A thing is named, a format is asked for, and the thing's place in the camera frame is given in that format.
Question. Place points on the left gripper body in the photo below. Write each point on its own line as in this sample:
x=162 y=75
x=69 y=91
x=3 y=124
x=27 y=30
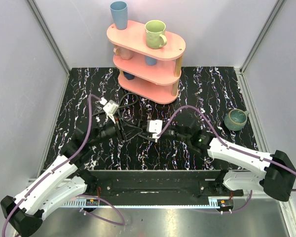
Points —
x=122 y=131

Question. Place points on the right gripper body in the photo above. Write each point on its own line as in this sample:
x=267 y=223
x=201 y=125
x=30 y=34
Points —
x=173 y=135

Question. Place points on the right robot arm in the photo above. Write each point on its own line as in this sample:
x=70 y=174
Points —
x=274 y=174

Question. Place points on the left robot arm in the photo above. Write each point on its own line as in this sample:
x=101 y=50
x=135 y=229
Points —
x=66 y=178

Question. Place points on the black marble mat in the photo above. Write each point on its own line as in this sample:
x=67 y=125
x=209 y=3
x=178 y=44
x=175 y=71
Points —
x=210 y=92

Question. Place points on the dark blue cup lower shelf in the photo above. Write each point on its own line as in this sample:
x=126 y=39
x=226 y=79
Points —
x=128 y=76

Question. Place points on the teal ceramic cup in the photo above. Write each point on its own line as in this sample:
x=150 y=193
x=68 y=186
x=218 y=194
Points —
x=236 y=119

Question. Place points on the pink three-tier shelf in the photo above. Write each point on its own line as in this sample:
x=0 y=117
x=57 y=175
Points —
x=158 y=83

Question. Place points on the blue cup middle shelf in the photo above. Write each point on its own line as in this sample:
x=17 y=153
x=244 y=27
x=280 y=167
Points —
x=150 y=61

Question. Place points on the pink mug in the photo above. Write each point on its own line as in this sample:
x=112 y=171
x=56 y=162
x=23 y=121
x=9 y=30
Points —
x=124 y=53

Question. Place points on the green mug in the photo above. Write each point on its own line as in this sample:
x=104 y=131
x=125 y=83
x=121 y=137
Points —
x=155 y=34

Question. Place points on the blue plastic tumbler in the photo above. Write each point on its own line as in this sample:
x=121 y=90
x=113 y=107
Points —
x=119 y=13

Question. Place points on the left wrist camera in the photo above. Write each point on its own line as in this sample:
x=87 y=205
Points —
x=109 y=107

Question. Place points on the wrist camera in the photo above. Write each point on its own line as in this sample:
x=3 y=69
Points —
x=109 y=107
x=154 y=127

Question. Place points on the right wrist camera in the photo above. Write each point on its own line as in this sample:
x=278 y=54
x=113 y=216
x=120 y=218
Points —
x=154 y=127

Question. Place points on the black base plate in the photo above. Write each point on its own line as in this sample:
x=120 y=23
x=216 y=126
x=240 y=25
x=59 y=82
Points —
x=160 y=187

